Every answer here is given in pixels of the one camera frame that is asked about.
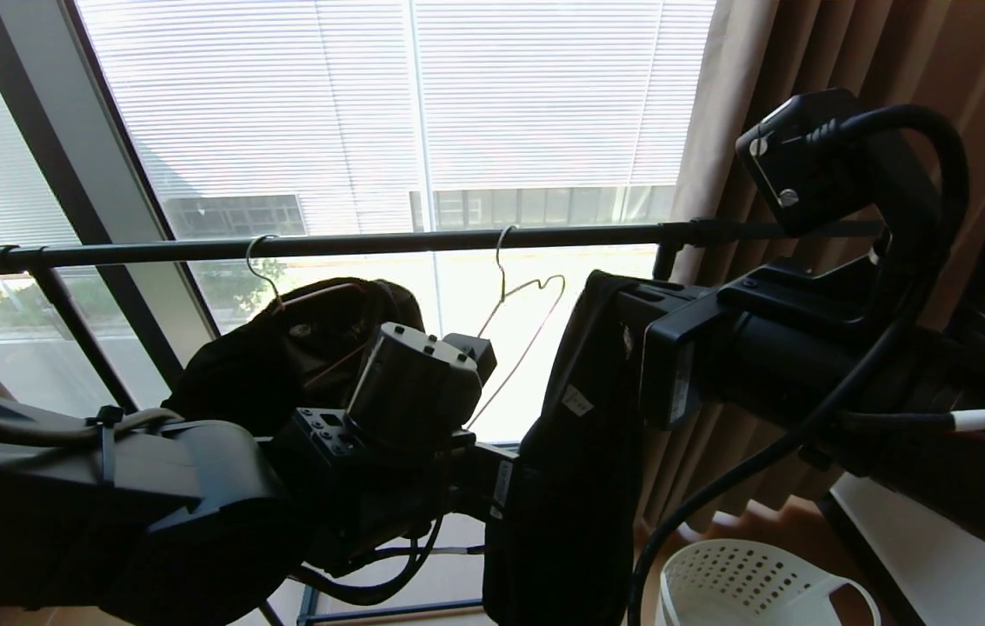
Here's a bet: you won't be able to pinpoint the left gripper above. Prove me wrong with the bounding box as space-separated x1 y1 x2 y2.
409 435 517 531

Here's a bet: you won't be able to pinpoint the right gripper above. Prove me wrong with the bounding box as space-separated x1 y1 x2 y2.
642 300 919 433

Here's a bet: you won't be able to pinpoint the black garment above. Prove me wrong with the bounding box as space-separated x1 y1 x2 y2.
483 270 676 626

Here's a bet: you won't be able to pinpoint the pink clothes hanger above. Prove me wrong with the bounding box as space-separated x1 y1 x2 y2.
246 235 389 392
466 224 565 427

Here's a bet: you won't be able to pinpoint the black drawstring shorts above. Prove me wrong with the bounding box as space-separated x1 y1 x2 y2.
163 278 425 436

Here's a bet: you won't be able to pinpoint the white laundry basket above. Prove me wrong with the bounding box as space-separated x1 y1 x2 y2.
656 539 882 626

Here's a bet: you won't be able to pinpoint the black clothes rack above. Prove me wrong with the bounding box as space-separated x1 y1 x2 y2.
0 217 884 626

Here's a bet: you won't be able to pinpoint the window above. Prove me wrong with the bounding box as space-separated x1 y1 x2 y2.
0 0 719 444

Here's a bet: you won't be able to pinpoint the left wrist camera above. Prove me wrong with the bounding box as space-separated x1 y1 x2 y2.
443 332 498 388

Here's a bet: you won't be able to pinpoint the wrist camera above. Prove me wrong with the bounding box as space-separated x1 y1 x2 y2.
443 332 498 388
718 87 949 327

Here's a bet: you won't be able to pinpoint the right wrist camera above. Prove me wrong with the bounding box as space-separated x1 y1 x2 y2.
718 87 949 327

